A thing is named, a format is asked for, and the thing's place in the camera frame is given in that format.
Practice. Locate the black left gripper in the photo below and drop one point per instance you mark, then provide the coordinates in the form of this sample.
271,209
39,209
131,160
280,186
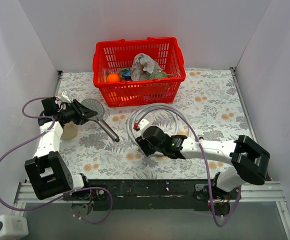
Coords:
77,111

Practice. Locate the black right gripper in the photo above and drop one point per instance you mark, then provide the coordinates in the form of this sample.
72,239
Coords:
144,146

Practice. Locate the grey shower head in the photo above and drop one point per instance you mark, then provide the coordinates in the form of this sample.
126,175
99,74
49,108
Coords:
98,111

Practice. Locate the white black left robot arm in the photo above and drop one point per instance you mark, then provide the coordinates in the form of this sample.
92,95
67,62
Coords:
46,170

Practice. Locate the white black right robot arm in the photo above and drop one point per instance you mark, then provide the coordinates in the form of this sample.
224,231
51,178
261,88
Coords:
222,155

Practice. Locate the orange ball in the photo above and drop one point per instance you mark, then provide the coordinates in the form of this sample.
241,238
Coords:
113,78

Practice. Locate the colourful small toy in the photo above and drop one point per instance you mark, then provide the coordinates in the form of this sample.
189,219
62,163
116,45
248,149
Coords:
125,74

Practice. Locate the red plastic basket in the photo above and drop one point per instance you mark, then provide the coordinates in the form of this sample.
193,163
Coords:
111,56

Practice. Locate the green glass item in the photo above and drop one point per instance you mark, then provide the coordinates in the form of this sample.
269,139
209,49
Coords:
159,75

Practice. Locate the floral patterned mat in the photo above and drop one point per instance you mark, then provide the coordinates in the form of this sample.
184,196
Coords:
211,103

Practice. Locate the white box with knob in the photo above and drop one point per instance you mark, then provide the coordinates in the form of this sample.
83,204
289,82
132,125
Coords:
13,227

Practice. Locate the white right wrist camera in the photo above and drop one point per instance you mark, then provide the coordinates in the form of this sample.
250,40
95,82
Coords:
142,125

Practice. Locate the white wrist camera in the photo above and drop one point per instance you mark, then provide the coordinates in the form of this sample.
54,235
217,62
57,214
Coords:
142,125
63,97

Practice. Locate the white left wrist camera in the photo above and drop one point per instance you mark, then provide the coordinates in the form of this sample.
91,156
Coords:
63,97

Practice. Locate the aluminium frame rail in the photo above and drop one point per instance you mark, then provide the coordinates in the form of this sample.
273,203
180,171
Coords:
269,192

